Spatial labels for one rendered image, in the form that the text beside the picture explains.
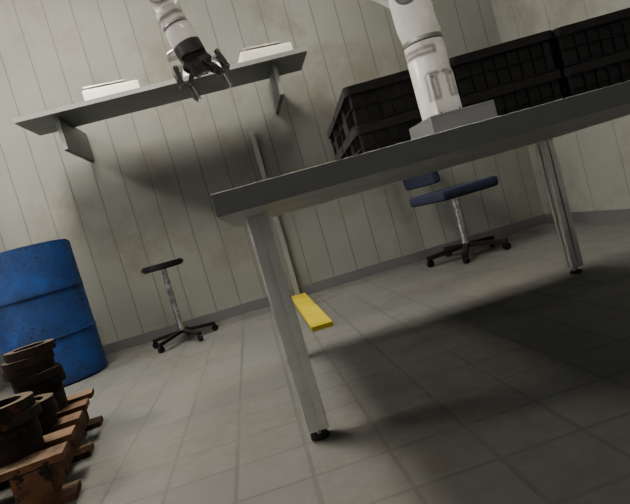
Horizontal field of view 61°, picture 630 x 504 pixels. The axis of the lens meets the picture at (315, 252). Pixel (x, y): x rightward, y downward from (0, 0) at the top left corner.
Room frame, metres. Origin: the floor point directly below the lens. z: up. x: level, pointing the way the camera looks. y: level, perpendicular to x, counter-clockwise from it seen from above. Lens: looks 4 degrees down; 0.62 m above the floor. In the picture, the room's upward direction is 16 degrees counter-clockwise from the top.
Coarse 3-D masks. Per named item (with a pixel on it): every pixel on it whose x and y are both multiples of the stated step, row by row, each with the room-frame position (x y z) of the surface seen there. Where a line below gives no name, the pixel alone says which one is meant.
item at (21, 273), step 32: (0, 256) 3.31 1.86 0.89; (32, 256) 3.36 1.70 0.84; (64, 256) 3.54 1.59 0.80; (0, 288) 3.31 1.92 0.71; (32, 288) 3.34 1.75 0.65; (64, 288) 3.46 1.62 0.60; (0, 320) 3.33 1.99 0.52; (32, 320) 3.32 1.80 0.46; (64, 320) 3.41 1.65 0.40; (0, 352) 3.40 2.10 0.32; (64, 352) 3.37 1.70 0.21; (96, 352) 3.55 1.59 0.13; (64, 384) 3.34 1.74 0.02
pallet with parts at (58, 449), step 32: (32, 352) 2.08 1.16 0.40; (32, 384) 2.05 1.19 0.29; (0, 416) 1.58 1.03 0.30; (32, 416) 1.64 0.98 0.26; (64, 416) 1.98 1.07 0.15; (0, 448) 1.58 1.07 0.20; (32, 448) 1.63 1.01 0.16; (64, 448) 1.59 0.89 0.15; (0, 480) 1.51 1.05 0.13; (32, 480) 1.53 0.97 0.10; (64, 480) 1.67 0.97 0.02
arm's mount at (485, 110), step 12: (468, 108) 1.18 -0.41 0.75; (480, 108) 1.19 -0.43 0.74; (492, 108) 1.19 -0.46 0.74; (432, 120) 1.17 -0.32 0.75; (444, 120) 1.18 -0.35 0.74; (456, 120) 1.18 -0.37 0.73; (468, 120) 1.18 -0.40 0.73; (480, 120) 1.19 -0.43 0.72; (420, 132) 1.25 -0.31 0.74; (432, 132) 1.18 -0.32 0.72
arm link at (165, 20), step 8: (168, 0) 1.47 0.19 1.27; (176, 0) 1.47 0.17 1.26; (160, 8) 1.42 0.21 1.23; (168, 8) 1.42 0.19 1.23; (176, 8) 1.43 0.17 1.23; (160, 16) 1.42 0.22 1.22; (168, 16) 1.42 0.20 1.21; (176, 16) 1.42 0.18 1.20; (184, 16) 1.44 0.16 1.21; (160, 24) 1.44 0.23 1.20; (168, 24) 1.42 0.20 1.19
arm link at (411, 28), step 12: (396, 0) 1.23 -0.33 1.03; (408, 0) 1.22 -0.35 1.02; (420, 0) 1.21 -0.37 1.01; (396, 12) 1.24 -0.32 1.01; (408, 12) 1.22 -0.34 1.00; (420, 12) 1.21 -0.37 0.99; (432, 12) 1.21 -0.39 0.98; (396, 24) 1.24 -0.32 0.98; (408, 24) 1.22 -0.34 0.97; (420, 24) 1.21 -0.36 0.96; (432, 24) 1.21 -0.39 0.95; (408, 36) 1.23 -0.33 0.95; (420, 36) 1.22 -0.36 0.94; (432, 36) 1.22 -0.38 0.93
